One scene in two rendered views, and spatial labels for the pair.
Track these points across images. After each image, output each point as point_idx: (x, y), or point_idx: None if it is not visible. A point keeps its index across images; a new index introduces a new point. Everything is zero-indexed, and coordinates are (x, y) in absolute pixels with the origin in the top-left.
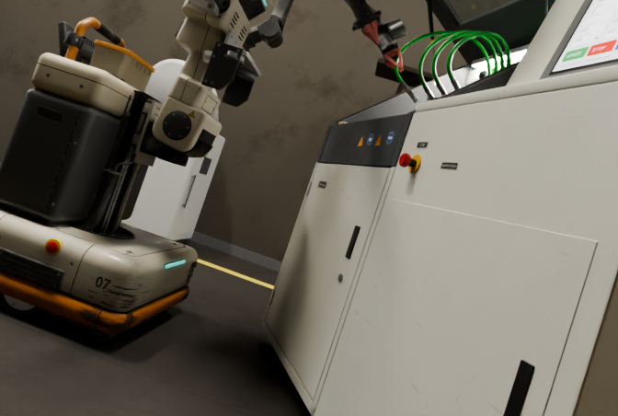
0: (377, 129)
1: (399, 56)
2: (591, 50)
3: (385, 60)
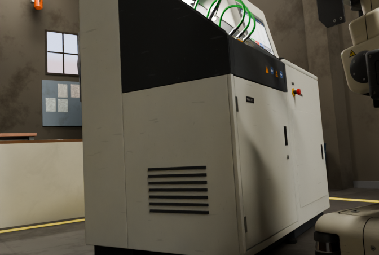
0: (273, 65)
1: None
2: (255, 42)
3: None
